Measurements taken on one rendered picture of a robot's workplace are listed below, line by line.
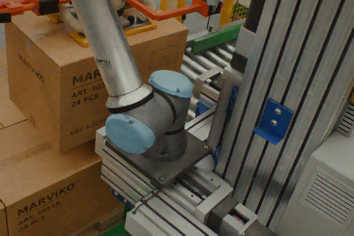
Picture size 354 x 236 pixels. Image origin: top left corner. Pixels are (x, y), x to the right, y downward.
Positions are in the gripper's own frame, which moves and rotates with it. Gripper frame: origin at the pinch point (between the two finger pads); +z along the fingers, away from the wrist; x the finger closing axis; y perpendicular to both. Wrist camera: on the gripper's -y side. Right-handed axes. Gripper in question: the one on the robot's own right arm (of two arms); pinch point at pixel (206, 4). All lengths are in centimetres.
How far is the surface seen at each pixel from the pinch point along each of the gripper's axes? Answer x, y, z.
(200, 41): -50, -59, 57
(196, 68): -39, -48, 66
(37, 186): -7, 71, 64
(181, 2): -69, -58, 40
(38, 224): -5, 72, 84
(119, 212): -7, 28, 109
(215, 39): -50, -74, 60
